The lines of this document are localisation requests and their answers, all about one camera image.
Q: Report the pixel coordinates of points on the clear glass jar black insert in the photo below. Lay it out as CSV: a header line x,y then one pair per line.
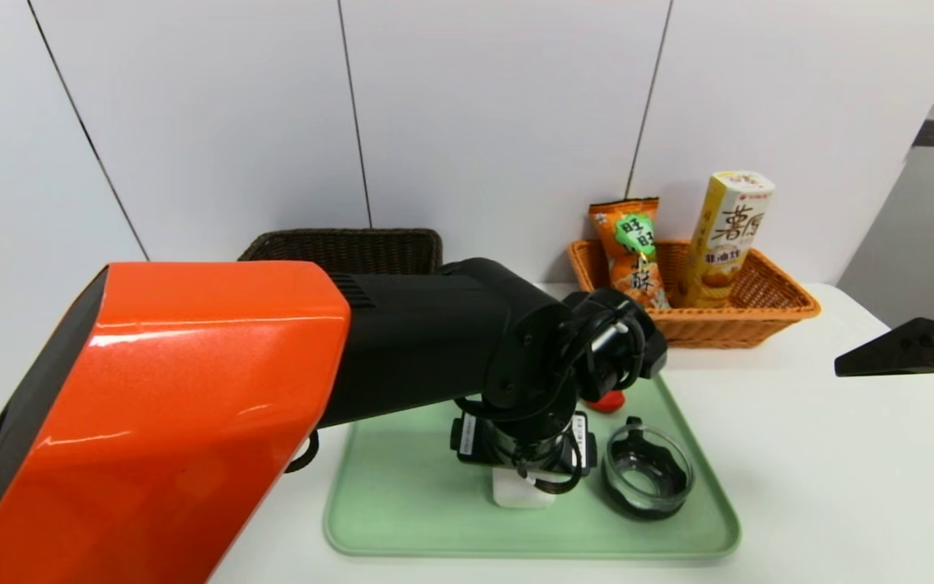
x,y
649,495

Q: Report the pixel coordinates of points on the dark brown wicker basket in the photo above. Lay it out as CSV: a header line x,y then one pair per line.
x,y
353,247

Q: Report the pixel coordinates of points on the orange wicker basket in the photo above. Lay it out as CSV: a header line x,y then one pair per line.
x,y
726,324

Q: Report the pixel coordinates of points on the white soap bar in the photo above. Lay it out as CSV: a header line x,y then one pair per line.
x,y
516,496

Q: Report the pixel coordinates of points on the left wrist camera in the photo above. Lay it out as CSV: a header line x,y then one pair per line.
x,y
621,341

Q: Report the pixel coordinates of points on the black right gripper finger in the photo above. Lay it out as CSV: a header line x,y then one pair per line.
x,y
905,353

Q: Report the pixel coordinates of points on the dark wall socket plate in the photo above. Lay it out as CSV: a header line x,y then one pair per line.
x,y
929,133

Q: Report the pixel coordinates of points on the light green plastic tray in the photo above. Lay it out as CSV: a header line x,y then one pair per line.
x,y
402,503

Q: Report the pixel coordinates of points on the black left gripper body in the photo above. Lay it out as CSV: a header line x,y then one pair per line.
x,y
467,435

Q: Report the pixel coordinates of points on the orange snack bag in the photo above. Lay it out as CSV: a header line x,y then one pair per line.
x,y
633,251

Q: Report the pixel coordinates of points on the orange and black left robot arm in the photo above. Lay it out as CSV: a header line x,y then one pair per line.
x,y
191,405

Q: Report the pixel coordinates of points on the yellow potato chip box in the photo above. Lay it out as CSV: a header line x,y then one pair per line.
x,y
726,243

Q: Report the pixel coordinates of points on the red rubber duck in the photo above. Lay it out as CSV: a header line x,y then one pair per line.
x,y
611,402

